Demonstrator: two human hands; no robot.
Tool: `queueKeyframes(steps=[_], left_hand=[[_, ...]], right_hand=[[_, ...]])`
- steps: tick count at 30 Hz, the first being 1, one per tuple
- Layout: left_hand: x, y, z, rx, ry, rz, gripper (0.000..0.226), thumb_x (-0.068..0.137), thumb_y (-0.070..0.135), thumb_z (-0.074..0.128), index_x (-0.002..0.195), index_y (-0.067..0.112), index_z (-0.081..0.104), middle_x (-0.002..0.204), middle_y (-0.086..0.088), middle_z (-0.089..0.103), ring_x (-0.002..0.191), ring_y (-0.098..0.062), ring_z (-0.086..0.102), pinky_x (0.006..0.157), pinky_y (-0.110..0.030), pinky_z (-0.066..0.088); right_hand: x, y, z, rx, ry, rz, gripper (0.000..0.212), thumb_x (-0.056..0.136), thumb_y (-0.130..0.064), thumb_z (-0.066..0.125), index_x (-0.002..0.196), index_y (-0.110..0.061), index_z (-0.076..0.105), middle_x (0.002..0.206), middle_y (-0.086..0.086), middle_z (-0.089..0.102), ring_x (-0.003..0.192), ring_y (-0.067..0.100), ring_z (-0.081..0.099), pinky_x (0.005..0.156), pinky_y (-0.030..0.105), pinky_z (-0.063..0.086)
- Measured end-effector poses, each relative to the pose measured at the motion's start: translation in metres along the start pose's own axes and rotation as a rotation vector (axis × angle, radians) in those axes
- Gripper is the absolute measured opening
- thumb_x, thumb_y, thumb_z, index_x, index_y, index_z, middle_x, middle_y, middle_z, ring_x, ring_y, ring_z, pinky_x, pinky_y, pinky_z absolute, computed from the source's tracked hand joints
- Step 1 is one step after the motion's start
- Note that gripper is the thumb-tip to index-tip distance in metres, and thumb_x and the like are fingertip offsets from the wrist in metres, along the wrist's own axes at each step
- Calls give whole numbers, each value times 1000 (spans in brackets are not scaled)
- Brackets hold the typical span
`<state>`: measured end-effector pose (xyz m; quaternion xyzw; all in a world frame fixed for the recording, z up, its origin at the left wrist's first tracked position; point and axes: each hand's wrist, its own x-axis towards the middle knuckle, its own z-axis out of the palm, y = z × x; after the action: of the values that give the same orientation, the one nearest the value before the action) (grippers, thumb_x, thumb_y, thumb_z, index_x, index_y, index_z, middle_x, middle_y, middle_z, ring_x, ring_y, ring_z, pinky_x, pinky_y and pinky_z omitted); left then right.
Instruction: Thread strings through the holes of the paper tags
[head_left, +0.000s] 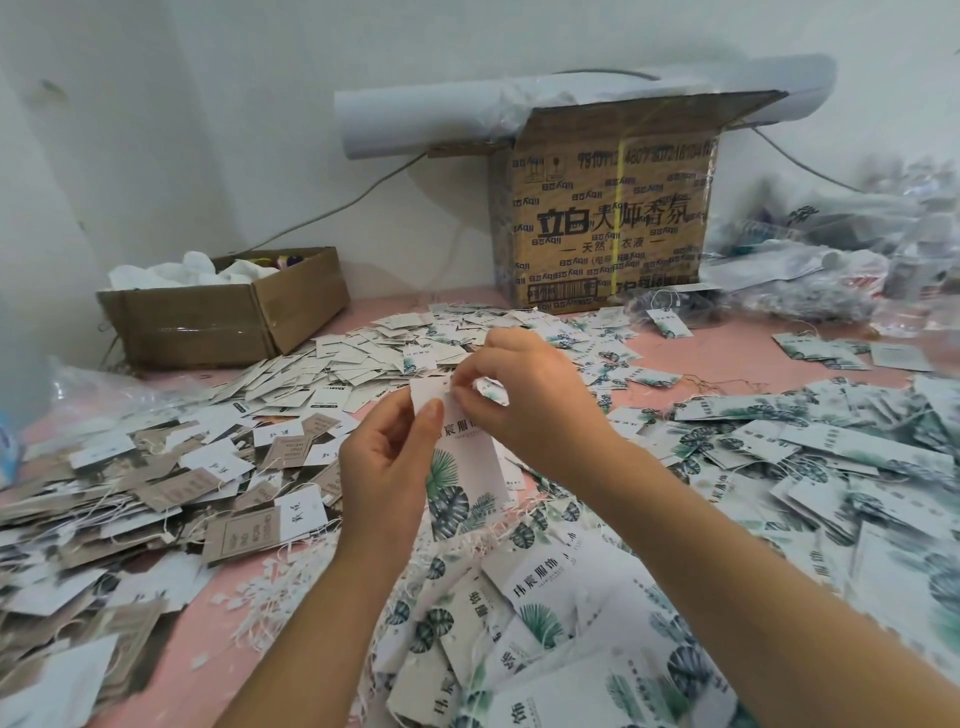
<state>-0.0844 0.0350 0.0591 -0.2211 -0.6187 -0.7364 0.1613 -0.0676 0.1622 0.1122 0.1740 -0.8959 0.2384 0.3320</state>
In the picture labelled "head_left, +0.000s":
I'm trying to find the person's right hand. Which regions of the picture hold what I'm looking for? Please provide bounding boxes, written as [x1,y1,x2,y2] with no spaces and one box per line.
[450,327,624,497]

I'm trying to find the person's left hand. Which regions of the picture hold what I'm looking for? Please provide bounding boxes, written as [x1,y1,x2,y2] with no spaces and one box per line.
[337,387,449,579]

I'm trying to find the single white leaf print tag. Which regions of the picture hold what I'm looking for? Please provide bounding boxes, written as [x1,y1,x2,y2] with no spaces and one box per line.
[408,375,515,545]

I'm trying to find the heap of small tags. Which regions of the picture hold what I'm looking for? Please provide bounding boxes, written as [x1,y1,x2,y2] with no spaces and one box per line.
[202,304,684,429]

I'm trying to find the pile of white strings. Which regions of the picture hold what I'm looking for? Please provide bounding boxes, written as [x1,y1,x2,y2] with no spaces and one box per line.
[217,525,392,677]

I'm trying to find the pile of brown white tags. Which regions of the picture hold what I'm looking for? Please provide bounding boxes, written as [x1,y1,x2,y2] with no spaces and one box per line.
[0,397,350,728]

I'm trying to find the pile of green leaf tags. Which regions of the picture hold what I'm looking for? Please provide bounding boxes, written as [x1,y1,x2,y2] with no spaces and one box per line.
[360,375,960,728]

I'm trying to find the person's right forearm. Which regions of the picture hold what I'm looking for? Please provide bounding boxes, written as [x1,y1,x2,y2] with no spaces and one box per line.
[577,457,960,728]

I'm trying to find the person's left forearm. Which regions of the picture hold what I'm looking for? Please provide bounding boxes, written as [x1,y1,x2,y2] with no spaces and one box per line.
[217,552,414,728]

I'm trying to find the large printed cardboard box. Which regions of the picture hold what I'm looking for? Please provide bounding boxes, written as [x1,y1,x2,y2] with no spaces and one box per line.
[489,90,788,315]

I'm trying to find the small open cardboard box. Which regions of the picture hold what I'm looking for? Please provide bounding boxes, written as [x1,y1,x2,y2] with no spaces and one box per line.
[97,246,351,372]

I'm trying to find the white crumpled material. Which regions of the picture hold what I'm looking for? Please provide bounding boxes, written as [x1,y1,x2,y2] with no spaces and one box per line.
[108,252,281,291]

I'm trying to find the clear plastic bag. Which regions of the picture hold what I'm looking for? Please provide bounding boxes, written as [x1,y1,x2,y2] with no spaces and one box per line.
[48,357,170,425]

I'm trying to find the white roll in plastic wrap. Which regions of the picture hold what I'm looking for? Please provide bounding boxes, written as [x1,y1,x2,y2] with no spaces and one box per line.
[334,54,839,161]

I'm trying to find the heap of clear plastic bags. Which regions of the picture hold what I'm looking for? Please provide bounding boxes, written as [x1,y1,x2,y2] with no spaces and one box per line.
[702,157,960,339]

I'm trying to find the blue tissue pack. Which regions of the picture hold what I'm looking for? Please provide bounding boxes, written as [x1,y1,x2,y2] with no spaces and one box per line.
[0,412,21,489]

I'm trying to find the black cable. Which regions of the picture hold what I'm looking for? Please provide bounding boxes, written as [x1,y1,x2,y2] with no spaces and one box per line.
[240,153,431,257]

